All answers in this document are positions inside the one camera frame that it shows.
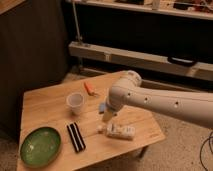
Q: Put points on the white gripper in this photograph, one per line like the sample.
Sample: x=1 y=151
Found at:
x=108 y=115

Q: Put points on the white plastic bottle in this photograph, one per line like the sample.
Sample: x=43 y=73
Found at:
x=119 y=131

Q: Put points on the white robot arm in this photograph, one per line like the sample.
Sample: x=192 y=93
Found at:
x=193 y=107

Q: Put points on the small blue object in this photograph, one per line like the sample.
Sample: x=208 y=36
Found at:
x=101 y=108

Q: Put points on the small white ball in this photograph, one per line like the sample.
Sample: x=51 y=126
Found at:
x=100 y=128

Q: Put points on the orange carrot toy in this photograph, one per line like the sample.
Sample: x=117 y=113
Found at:
x=90 y=89

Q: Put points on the translucent plastic cup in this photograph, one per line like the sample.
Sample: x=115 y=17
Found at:
x=76 y=102

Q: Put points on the black striped rectangular block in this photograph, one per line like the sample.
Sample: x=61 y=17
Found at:
x=76 y=137

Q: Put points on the green round plate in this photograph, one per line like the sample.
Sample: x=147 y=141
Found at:
x=40 y=147

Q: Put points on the long white case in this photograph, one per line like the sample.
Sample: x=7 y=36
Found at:
x=147 y=61

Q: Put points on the metal vertical pole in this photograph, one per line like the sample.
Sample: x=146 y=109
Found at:
x=79 y=38

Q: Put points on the white shelf board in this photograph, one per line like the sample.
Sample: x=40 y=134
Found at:
x=148 y=9

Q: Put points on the black case handle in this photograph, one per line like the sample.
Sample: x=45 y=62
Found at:
x=181 y=62

